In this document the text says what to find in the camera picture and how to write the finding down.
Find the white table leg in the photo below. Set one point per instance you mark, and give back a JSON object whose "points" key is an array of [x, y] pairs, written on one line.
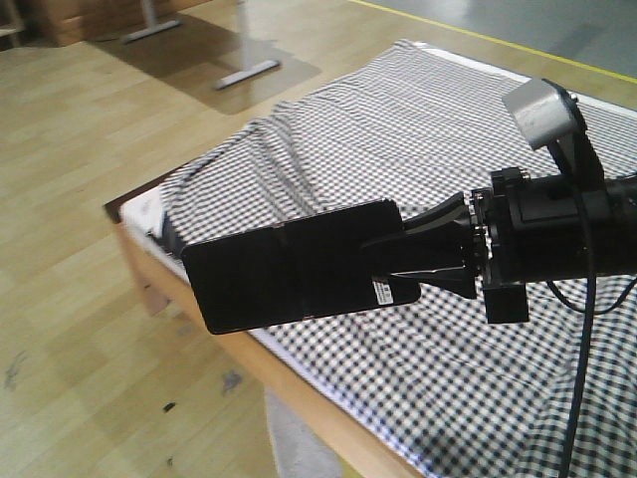
{"points": [[250, 68]]}

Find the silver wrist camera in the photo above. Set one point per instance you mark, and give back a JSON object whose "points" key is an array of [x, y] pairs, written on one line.
{"points": [[544, 112]]}

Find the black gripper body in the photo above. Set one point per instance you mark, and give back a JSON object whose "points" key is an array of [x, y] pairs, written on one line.
{"points": [[535, 235]]}

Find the black smartphone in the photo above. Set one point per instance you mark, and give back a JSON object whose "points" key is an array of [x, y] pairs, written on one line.
{"points": [[313, 266]]}

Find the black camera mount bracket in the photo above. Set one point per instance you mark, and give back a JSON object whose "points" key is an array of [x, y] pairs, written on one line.
{"points": [[573, 152]]}

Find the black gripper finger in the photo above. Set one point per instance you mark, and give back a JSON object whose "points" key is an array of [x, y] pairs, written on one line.
{"points": [[452, 217], [458, 280]]}

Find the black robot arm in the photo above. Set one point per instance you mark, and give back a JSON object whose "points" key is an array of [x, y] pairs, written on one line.
{"points": [[608, 217]]}

